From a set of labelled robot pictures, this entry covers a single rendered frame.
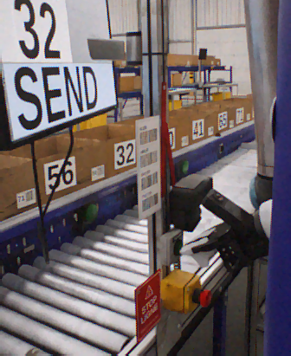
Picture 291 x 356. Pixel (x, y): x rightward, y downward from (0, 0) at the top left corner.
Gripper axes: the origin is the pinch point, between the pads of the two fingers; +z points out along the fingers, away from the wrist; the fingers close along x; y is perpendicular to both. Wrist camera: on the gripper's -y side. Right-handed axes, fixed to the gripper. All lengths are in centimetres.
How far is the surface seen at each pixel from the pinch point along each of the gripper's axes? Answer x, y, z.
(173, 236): -0.6, -3.3, 0.3
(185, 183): 6.8, -11.3, -5.0
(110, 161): 65, -22, 56
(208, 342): 74, 81, 73
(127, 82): 735, -132, 423
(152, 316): -9.9, 8.9, 9.8
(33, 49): -27, -44, -16
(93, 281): 6.4, 3.2, 39.0
